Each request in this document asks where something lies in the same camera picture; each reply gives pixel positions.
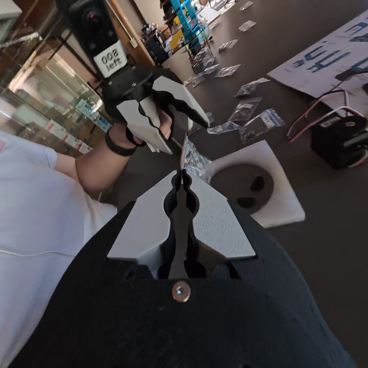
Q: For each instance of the clear screw packet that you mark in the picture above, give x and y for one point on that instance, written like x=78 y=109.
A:
x=192 y=158

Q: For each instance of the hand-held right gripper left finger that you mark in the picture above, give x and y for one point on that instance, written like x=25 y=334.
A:
x=143 y=230

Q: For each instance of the white foam frame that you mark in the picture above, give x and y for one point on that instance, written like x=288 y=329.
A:
x=287 y=207

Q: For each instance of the blue toy robot arm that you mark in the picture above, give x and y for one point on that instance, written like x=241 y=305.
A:
x=184 y=17

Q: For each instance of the person's left forearm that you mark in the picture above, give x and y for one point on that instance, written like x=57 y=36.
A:
x=95 y=169

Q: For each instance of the person's left hand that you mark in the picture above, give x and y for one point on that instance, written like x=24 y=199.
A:
x=118 y=135

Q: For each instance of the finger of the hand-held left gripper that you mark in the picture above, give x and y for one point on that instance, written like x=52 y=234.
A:
x=184 y=97
x=143 y=129

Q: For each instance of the small black rubber part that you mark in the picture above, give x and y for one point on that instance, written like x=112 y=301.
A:
x=257 y=182
x=246 y=202

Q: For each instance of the black wristband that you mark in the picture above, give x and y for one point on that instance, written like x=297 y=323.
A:
x=119 y=149

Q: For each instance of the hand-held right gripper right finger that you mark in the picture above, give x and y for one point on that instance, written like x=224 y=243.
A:
x=218 y=230

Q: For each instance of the open instruction manual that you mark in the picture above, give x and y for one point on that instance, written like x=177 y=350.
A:
x=316 y=77

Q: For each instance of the stack of cardboard boxes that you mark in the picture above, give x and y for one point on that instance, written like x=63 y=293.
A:
x=57 y=129

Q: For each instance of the scattered clear screw bags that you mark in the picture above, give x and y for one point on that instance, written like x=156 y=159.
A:
x=258 y=123

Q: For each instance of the dark grey desk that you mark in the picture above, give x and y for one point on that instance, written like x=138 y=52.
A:
x=316 y=258

